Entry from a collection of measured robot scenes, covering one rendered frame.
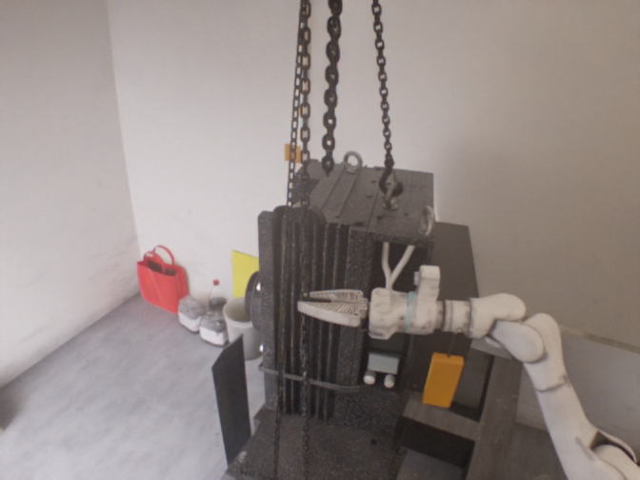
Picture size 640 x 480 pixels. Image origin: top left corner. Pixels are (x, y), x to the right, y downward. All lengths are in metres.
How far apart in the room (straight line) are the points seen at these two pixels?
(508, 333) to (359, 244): 0.43
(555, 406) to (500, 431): 1.10
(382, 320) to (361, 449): 0.74
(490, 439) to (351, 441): 0.65
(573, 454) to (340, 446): 0.79
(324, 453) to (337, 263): 0.62
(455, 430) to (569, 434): 1.05
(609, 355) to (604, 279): 0.42
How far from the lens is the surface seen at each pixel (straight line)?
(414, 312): 0.78
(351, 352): 1.25
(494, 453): 1.85
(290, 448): 1.43
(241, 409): 1.80
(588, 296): 2.42
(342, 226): 1.05
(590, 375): 2.64
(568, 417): 0.84
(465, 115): 2.11
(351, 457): 1.42
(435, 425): 1.86
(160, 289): 3.39
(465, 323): 0.80
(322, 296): 0.82
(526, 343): 0.78
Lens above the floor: 2.08
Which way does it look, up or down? 29 degrees down
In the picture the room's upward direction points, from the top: 3 degrees clockwise
